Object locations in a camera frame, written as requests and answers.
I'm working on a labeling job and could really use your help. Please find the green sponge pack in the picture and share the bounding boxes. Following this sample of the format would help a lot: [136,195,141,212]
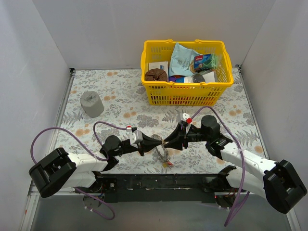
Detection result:
[193,53,219,71]

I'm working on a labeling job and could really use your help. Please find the yellow plastic shopping basket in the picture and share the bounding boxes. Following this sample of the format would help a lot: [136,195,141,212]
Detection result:
[141,39,234,106]

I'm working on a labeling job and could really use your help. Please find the brown round pouch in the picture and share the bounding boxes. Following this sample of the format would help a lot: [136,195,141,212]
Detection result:
[145,68,168,82]

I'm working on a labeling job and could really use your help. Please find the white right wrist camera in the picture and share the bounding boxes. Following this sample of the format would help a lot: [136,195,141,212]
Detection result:
[179,113,192,129]

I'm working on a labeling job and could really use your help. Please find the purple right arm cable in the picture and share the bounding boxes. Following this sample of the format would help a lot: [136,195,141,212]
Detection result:
[192,107,250,227]

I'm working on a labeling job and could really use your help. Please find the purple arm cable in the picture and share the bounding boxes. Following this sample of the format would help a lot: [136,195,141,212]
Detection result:
[192,107,250,227]
[31,121,132,221]

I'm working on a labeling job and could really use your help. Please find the grey cylinder block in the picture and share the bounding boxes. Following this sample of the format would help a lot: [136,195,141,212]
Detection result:
[80,91,104,118]

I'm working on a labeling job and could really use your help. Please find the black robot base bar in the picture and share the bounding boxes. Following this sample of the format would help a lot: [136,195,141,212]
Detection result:
[80,173,236,203]

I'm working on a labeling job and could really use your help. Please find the light blue chips bag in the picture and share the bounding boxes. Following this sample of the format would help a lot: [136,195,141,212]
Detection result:
[169,43,200,77]

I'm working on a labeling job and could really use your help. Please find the floral patterned table mat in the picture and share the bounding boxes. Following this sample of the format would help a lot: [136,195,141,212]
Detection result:
[55,68,267,157]

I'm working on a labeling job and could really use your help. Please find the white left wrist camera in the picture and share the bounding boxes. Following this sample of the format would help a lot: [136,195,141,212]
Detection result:
[126,126,143,147]

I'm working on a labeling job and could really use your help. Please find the white paper item in basket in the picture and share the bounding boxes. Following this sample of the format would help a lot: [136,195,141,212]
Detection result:
[192,71,216,83]

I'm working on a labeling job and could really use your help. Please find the white box in basket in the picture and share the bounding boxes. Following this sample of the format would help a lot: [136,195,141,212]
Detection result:
[148,61,168,73]

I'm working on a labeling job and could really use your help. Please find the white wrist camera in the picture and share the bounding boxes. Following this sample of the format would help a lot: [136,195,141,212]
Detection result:
[126,126,143,147]
[179,113,192,129]

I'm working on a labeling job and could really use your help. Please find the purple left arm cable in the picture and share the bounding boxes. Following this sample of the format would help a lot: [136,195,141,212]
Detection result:
[31,121,132,221]

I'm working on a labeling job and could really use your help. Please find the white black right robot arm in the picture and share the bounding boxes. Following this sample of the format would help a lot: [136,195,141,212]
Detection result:
[165,115,308,214]

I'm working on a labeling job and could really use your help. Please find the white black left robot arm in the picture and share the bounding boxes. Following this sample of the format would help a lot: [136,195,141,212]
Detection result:
[29,130,162,198]

